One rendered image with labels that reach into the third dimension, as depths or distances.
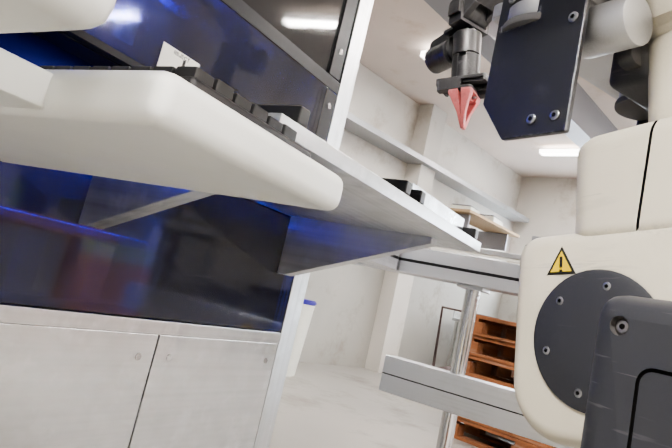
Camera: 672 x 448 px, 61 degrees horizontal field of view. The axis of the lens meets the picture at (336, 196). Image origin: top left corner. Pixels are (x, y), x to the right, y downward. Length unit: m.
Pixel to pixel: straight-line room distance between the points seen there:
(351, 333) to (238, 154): 5.93
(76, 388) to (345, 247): 0.55
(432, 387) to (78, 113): 1.76
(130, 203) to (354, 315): 5.47
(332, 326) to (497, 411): 4.19
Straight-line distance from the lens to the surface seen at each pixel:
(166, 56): 1.01
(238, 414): 1.29
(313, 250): 1.23
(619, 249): 0.47
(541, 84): 0.54
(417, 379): 2.01
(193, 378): 1.16
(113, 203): 0.87
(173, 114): 0.30
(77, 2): 0.27
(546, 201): 9.00
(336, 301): 5.97
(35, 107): 0.36
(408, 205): 0.86
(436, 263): 1.99
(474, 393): 1.95
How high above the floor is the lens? 0.72
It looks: 9 degrees up
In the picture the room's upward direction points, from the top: 13 degrees clockwise
